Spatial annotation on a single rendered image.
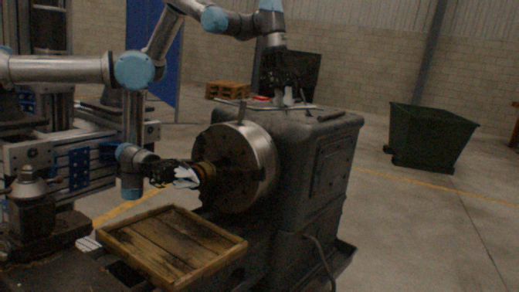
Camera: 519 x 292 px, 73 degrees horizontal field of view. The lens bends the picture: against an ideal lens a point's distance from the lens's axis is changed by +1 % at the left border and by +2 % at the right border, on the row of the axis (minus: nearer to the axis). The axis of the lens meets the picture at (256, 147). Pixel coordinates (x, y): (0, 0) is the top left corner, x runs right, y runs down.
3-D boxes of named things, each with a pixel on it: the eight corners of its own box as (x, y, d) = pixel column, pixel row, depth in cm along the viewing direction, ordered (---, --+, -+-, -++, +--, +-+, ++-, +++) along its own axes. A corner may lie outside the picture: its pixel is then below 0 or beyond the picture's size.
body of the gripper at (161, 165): (161, 191, 106) (137, 178, 112) (182, 184, 112) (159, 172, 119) (161, 167, 103) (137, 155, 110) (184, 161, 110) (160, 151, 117)
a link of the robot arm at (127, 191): (143, 188, 133) (144, 161, 130) (144, 202, 123) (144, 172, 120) (120, 189, 130) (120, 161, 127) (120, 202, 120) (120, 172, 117)
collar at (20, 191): (39, 182, 83) (39, 171, 83) (56, 194, 79) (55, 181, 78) (0, 191, 77) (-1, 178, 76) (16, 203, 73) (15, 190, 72)
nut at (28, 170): (33, 174, 80) (33, 161, 79) (42, 181, 78) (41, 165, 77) (14, 178, 77) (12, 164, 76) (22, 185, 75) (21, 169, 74)
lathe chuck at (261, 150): (201, 185, 140) (214, 110, 130) (264, 221, 124) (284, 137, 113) (184, 191, 133) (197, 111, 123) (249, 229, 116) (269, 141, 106)
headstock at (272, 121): (272, 164, 199) (283, 96, 188) (352, 192, 173) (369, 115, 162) (197, 190, 152) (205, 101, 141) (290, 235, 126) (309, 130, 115)
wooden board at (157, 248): (171, 211, 131) (172, 201, 130) (246, 252, 112) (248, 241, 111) (94, 240, 107) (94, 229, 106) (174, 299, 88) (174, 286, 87)
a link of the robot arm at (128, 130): (117, 45, 125) (116, 174, 139) (116, 47, 115) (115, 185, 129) (151, 49, 129) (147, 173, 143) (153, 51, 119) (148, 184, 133)
